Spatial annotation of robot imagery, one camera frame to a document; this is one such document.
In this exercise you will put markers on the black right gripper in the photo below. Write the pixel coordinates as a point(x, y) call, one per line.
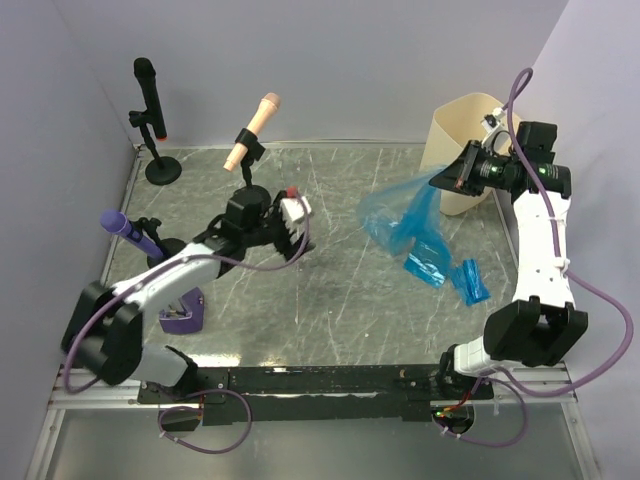
point(459, 175)

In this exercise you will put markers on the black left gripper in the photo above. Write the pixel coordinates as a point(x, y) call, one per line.
point(286, 246)

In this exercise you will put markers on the blue plastic trash bag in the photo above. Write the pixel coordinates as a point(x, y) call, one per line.
point(404, 221)

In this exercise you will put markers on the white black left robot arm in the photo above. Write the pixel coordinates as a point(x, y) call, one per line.
point(105, 333)

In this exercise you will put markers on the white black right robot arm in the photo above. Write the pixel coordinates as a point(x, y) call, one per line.
point(541, 323)

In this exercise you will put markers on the cream plastic trash bin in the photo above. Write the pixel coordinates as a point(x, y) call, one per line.
point(452, 126)

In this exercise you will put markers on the peach pink microphone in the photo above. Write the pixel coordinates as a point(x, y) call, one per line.
point(267, 107)

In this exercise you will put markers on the purple wedge holder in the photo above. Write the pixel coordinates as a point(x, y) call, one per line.
point(185, 315)

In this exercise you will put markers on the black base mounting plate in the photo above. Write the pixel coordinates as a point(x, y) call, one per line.
point(298, 393)

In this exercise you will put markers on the purple microphone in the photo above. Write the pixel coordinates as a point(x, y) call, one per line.
point(117, 223)

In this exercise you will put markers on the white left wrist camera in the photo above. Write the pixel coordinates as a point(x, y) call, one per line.
point(295, 208)

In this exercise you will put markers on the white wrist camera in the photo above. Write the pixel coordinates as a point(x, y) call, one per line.
point(295, 208)
point(497, 133)

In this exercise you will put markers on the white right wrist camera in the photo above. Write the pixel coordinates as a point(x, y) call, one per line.
point(497, 133)

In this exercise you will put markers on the aluminium rail frame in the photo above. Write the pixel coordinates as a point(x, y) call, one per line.
point(101, 396)

